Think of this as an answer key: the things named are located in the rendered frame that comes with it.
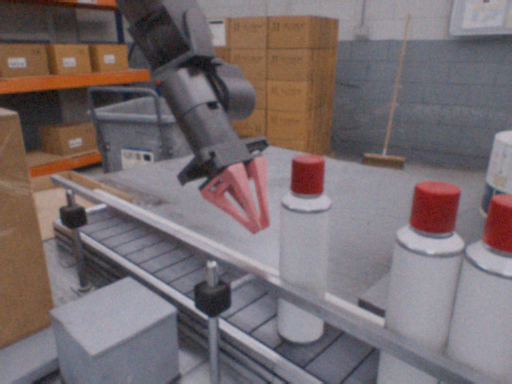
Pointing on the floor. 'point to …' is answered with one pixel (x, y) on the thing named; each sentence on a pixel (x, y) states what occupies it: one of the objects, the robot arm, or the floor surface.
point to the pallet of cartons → (284, 76)
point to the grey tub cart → (135, 131)
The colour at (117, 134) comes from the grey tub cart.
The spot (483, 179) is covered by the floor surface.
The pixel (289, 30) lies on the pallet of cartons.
